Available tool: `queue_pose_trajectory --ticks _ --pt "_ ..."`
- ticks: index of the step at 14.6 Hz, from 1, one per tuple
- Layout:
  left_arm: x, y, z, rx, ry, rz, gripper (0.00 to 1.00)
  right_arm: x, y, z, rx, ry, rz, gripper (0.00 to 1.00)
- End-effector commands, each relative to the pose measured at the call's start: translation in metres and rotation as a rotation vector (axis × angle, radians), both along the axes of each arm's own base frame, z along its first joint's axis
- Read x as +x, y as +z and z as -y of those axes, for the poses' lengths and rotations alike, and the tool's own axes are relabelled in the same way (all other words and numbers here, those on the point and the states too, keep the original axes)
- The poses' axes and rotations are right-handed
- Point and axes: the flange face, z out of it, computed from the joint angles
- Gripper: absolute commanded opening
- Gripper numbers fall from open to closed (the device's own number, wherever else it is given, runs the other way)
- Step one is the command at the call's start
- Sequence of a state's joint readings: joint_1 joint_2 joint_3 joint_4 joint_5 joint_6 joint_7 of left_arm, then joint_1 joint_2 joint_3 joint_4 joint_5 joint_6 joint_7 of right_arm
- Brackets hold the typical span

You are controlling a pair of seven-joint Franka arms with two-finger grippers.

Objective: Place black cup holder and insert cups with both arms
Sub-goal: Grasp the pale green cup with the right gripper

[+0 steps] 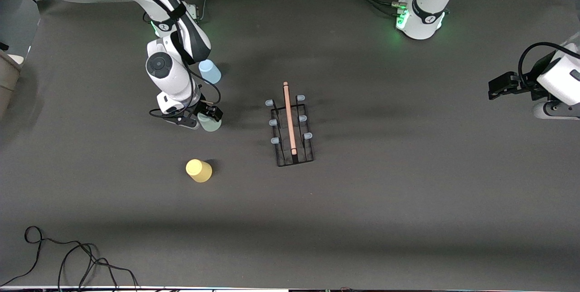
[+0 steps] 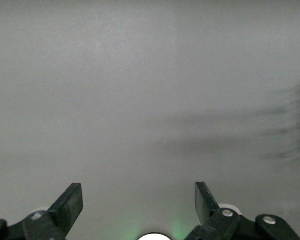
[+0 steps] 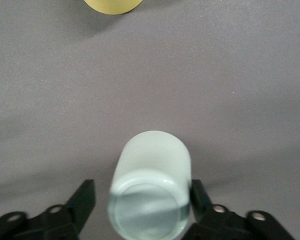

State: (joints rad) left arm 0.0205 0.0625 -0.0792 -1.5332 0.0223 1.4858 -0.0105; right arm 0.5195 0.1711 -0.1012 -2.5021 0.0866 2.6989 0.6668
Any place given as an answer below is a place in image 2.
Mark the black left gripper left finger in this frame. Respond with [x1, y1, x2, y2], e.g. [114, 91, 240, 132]
[0, 182, 84, 240]

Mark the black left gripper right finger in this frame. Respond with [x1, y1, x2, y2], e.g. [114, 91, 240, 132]
[184, 181, 300, 240]

